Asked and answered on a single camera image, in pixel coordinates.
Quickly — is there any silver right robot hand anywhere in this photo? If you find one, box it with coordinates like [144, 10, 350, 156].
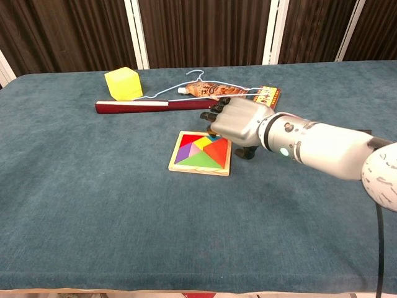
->
[200, 96, 275, 160]

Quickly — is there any orange-red triangle puzzle piece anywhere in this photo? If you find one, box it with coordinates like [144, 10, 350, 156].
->
[203, 137, 229, 170]

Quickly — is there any yellow wooden tangram square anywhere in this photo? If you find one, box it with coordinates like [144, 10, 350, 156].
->
[192, 136, 215, 150]

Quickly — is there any pink wooden tangram triangle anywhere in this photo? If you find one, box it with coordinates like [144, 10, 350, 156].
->
[188, 143, 204, 158]

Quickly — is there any red wooden tangram triangle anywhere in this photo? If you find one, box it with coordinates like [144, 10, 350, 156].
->
[181, 134, 203, 148]

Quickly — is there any green triangle puzzle piece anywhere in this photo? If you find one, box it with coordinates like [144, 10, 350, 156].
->
[177, 150, 224, 169]

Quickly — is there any purple wooden tangram parallelogram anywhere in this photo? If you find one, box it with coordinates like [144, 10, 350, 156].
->
[174, 144, 195, 165]

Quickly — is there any wooden tangram tray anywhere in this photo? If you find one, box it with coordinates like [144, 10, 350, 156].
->
[167, 130, 233, 177]

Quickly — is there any brown sauce pouch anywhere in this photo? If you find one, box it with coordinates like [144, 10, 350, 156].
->
[177, 82, 251, 101]

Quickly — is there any red yellow card box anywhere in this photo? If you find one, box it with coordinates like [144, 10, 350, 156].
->
[249, 86, 282, 110]

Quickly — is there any brown slatted panel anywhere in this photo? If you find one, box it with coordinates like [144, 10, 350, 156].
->
[278, 0, 357, 65]
[0, 0, 139, 89]
[138, 0, 272, 70]
[342, 0, 397, 62]

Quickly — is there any dark red folded fan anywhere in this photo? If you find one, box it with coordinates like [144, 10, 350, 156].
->
[94, 98, 220, 115]

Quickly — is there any yellow cube block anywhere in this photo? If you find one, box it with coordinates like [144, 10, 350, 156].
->
[104, 66, 144, 102]

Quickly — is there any teal tablecloth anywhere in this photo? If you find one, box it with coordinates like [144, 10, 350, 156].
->
[0, 60, 397, 294]

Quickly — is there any light blue wire hanger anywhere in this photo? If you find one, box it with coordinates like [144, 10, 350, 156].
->
[133, 69, 270, 102]

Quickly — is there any white frame post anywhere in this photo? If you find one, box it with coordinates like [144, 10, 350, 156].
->
[262, 0, 290, 65]
[123, 0, 150, 70]
[0, 49, 17, 88]
[334, 0, 367, 62]

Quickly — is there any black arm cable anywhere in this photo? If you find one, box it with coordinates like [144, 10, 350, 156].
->
[374, 203, 386, 298]

